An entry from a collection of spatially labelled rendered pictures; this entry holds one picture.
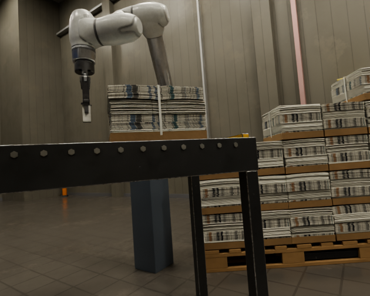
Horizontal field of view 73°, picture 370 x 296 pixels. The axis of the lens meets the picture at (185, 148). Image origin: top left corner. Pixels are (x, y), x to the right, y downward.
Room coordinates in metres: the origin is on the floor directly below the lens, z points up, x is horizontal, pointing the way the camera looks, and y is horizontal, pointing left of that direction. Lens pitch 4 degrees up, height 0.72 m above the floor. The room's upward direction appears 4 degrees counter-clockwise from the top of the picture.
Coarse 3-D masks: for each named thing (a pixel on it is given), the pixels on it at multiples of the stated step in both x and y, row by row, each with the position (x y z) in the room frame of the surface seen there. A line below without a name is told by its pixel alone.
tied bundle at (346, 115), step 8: (328, 104) 1.68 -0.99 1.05; (336, 104) 1.68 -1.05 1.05; (344, 104) 1.67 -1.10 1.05; (352, 104) 1.67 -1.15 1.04; (360, 104) 1.68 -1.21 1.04; (328, 112) 1.68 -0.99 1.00; (336, 112) 1.68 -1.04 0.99; (344, 112) 1.68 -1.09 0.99; (352, 112) 1.68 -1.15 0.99; (360, 112) 1.68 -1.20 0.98; (328, 120) 1.67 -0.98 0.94; (336, 120) 1.68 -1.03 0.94; (344, 120) 1.68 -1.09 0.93; (352, 120) 1.67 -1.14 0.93; (360, 120) 1.67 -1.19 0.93; (328, 128) 1.68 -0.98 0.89; (336, 128) 1.68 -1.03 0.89; (344, 128) 1.68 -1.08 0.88; (328, 136) 1.69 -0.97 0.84; (336, 136) 1.69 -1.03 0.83
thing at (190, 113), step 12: (168, 96) 0.96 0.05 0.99; (180, 96) 0.98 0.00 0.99; (192, 96) 0.99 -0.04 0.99; (168, 108) 0.96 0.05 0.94; (180, 108) 0.97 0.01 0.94; (192, 108) 0.99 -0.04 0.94; (204, 108) 1.00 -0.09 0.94; (168, 120) 0.96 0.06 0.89; (180, 120) 0.97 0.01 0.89; (192, 120) 0.99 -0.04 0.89; (204, 120) 1.01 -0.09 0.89
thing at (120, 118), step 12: (108, 96) 0.90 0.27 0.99; (120, 96) 0.90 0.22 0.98; (132, 96) 0.91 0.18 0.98; (144, 96) 0.93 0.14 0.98; (108, 108) 1.04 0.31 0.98; (120, 108) 0.90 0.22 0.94; (132, 108) 0.92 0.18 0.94; (144, 108) 0.93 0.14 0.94; (120, 120) 0.91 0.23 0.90; (132, 120) 0.92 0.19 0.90; (144, 120) 0.93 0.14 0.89; (120, 132) 0.90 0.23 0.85
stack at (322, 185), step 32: (288, 160) 1.68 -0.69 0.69; (320, 160) 1.68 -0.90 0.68; (352, 160) 1.68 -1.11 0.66; (224, 192) 1.67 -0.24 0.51; (288, 192) 1.68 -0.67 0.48; (320, 192) 1.68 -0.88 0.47; (352, 192) 1.67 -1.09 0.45; (224, 224) 1.69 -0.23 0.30; (288, 224) 1.69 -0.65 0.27; (320, 224) 1.67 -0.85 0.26; (352, 224) 1.68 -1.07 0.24; (224, 256) 1.68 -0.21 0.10; (288, 256) 1.68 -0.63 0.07
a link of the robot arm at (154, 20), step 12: (132, 12) 1.35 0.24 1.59; (144, 12) 1.34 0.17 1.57; (156, 12) 1.34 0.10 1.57; (168, 12) 1.41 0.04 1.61; (144, 24) 1.37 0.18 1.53; (156, 24) 1.38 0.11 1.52; (144, 36) 1.46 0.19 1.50; (156, 36) 1.43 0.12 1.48; (156, 48) 1.49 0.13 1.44; (156, 60) 1.54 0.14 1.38; (156, 72) 1.61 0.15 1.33; (168, 72) 1.62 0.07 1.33; (168, 84) 1.66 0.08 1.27
